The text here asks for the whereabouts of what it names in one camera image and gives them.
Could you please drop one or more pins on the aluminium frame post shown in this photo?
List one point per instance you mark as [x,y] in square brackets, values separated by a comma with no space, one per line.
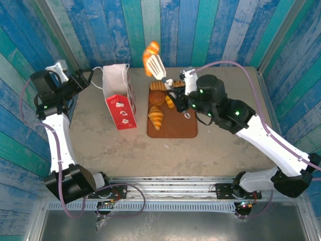
[281,32]
[58,32]

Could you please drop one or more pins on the steel bench plate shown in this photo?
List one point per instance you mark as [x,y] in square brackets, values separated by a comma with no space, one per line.
[175,226]

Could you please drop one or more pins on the red white paper bag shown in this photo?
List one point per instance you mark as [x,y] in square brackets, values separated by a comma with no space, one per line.
[120,113]

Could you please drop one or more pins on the metal tongs with white tips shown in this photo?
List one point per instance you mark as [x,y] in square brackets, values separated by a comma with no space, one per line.
[160,73]

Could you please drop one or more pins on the yellow striped fake bun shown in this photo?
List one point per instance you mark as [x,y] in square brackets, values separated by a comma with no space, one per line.
[170,101]

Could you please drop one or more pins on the segmented fake bread roll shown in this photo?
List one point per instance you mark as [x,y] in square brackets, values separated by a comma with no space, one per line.
[153,47]

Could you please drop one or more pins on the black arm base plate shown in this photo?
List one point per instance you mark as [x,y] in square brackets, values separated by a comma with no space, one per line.
[223,192]
[120,192]

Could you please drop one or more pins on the brown tray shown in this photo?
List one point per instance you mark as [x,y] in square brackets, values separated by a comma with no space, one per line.
[175,125]

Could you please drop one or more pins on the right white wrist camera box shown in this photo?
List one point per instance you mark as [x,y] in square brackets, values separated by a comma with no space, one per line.
[190,82]

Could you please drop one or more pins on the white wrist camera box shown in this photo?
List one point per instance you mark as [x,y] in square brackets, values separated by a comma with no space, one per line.
[190,82]
[59,69]

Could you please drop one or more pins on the round brown fake bun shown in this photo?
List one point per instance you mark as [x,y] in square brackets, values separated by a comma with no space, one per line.
[157,98]

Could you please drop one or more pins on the aluminium mounting rail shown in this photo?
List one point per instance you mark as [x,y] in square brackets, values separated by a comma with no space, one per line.
[170,188]

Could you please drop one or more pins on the small electronics board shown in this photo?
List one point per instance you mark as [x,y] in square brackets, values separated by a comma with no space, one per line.
[107,202]
[244,204]

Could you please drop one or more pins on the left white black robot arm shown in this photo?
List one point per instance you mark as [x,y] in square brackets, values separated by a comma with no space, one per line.
[59,140]

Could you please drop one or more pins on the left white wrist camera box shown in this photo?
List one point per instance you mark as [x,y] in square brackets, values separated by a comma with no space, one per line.
[59,69]

